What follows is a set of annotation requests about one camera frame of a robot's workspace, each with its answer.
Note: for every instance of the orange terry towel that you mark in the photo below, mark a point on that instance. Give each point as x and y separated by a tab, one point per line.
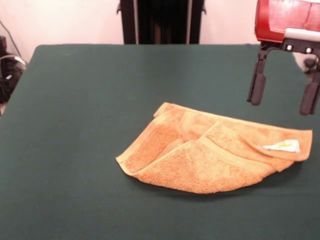
200	165

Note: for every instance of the dark green table cloth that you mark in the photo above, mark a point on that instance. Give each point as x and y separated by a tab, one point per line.
75	125

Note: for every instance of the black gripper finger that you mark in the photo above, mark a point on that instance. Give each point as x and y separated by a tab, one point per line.
310	100

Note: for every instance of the black office chair base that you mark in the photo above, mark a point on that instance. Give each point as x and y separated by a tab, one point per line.
308	62
10	75

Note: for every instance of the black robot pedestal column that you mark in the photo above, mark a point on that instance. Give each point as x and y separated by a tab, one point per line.
162	22

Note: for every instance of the black box with red light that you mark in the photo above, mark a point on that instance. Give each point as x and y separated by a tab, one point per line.
2	45

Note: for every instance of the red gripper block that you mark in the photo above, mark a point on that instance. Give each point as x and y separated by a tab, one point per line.
270	22

